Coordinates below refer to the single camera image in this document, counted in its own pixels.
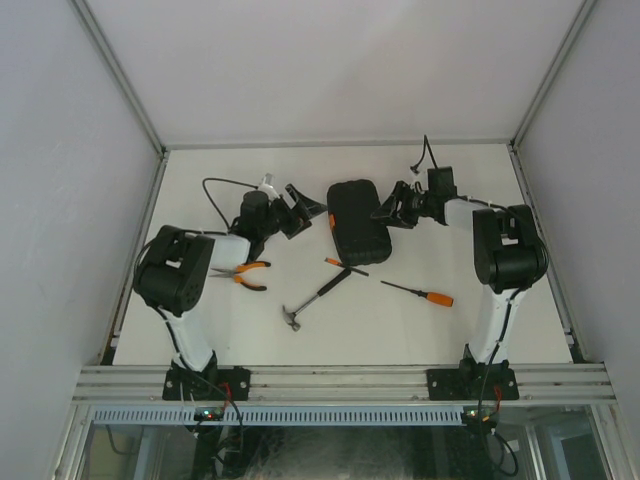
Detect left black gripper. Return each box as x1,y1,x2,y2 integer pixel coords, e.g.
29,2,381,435
259,186,327,240

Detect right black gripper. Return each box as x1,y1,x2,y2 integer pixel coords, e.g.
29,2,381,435
374,182,437,230

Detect black plastic tool case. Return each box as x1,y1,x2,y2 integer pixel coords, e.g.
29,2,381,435
327,179,392,267

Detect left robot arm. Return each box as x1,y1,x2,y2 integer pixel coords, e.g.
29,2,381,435
133,180,327,400

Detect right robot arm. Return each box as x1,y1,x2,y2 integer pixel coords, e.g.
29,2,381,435
371,167,549,399

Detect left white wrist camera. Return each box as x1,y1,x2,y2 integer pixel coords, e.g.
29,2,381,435
258,173,280,200

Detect left camera black cable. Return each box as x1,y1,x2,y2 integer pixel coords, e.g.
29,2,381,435
202,177,261,231

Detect orange handle needle-nose pliers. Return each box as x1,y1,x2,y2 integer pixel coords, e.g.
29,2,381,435
208,260,273,292

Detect black handle claw hammer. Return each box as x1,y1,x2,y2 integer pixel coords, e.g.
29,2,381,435
282,269,351,332

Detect orange handle screwdriver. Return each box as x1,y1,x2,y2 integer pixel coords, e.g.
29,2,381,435
381,280,454,308

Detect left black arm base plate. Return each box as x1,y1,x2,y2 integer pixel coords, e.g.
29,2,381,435
162,364,251,401

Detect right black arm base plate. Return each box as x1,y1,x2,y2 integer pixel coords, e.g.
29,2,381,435
426,368,520,401

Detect aluminium front rail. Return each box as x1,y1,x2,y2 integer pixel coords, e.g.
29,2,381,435
72,364,616,406

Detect blue slotted cable duct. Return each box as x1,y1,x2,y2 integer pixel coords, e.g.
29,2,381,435
92,405,464,427

